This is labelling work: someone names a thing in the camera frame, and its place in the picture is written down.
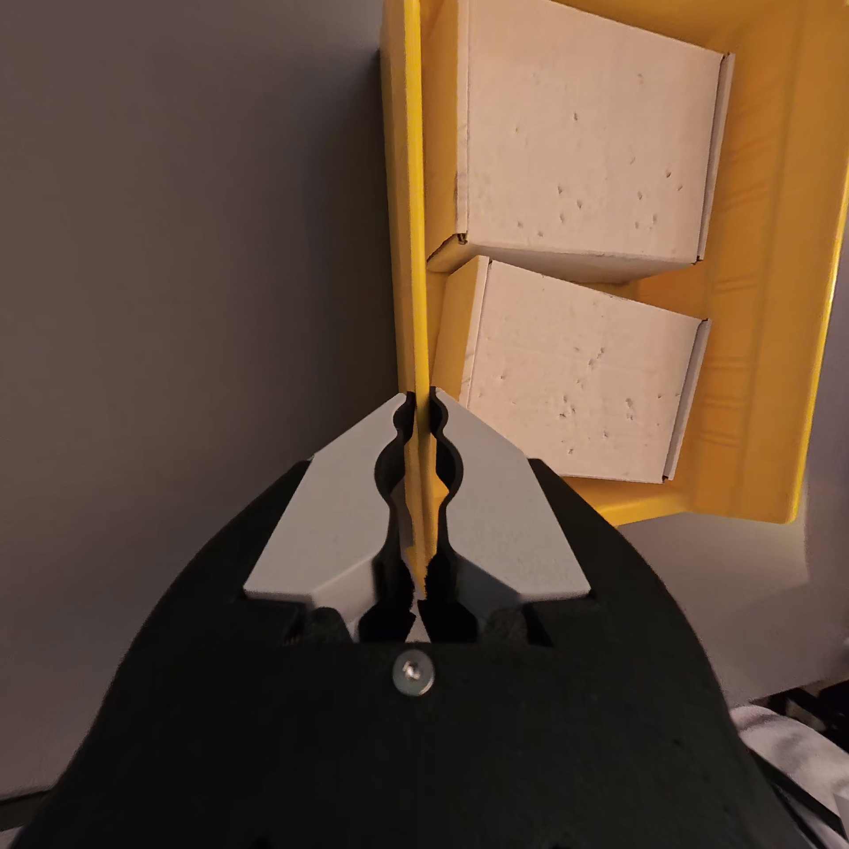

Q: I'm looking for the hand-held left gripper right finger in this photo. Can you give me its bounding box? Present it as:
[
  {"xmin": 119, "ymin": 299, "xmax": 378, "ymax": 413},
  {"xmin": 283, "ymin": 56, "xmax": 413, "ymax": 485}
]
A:
[{"xmin": 423, "ymin": 386, "xmax": 593, "ymax": 644}]

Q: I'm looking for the yellow plastic bin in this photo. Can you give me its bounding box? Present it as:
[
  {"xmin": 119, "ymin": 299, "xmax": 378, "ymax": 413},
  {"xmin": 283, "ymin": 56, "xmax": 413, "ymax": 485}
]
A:
[{"xmin": 379, "ymin": 0, "xmax": 849, "ymax": 598}]

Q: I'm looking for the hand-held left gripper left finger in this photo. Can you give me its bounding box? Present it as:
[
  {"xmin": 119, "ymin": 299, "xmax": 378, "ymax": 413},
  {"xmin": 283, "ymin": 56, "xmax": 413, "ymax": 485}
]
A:
[{"xmin": 242, "ymin": 390, "xmax": 420, "ymax": 643}]

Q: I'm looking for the white cardboard box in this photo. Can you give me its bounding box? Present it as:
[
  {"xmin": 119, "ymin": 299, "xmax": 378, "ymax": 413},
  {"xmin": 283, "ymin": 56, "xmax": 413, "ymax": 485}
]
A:
[
  {"xmin": 431, "ymin": 255, "xmax": 712, "ymax": 485},
  {"xmin": 428, "ymin": 0, "xmax": 736, "ymax": 285}
]

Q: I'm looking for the person's white jacket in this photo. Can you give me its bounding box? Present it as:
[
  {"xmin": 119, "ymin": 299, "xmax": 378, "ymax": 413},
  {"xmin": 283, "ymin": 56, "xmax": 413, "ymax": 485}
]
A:
[{"xmin": 726, "ymin": 703, "xmax": 849, "ymax": 849}]

